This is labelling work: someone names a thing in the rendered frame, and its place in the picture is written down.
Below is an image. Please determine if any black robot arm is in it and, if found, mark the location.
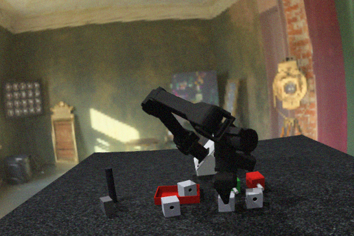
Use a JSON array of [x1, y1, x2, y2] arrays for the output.
[[141, 87, 258, 172]]

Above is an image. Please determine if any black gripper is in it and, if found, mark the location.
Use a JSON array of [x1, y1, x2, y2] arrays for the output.
[[211, 148, 237, 205]]

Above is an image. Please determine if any red tray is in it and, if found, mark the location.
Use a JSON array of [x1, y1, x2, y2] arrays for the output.
[[154, 184, 200, 205]]

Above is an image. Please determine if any red block with white pin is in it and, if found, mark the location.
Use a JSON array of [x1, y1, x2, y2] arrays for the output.
[[246, 171, 265, 191]]

